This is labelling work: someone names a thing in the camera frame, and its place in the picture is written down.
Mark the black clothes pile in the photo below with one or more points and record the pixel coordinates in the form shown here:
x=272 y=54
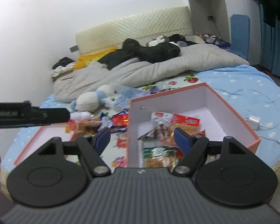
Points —
x=165 y=50

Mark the blue bed sheet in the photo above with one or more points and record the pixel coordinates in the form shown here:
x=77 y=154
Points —
x=247 y=90

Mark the orange sausage snack bag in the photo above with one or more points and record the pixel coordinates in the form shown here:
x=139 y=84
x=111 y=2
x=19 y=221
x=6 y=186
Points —
x=83 y=126

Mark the small red foil candy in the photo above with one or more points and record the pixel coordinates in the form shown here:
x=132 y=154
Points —
x=120 y=120

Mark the pink box lid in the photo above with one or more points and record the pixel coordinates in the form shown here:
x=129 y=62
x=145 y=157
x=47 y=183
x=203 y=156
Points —
x=43 y=135

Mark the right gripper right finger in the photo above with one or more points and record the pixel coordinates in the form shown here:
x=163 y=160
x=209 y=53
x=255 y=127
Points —
x=193 y=150

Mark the orange dried snack bag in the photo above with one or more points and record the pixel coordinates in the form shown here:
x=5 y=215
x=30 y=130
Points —
x=184 y=128

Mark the grey duvet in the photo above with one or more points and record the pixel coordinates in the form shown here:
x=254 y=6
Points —
x=135 y=73

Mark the white blue plush toy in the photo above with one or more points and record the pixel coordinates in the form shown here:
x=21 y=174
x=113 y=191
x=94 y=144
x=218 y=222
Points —
x=92 y=100

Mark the white phone charger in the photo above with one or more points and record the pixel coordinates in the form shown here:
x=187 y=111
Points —
x=253 y=121

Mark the pale blue plastic bag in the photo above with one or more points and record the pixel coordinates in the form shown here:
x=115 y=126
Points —
x=122 y=96

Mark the clear red spicy snack bag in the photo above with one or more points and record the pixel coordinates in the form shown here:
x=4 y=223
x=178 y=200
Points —
x=161 y=157

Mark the yellow pillow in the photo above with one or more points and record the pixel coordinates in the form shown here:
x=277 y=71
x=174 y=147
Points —
x=84 y=61

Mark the blue white snack bag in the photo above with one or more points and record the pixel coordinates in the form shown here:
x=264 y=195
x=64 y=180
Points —
x=106 y=119

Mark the fruit print mat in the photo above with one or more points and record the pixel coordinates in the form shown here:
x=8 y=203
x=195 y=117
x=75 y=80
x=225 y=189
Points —
x=115 y=154

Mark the clothes on nightstand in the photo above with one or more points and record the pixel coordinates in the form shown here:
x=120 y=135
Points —
x=62 y=67

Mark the blue curtain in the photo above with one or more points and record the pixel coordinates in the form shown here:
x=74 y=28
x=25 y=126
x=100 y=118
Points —
x=269 y=45

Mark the black white plush toy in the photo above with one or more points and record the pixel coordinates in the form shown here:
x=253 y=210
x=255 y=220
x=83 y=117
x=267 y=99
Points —
x=158 y=40

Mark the pink gift box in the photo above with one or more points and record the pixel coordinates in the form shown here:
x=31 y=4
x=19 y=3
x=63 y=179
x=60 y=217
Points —
x=198 y=107

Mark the cream quilted headboard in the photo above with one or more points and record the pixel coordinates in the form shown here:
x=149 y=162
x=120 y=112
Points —
x=141 y=27

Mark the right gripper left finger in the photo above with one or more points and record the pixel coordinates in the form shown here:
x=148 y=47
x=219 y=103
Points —
x=91 y=149

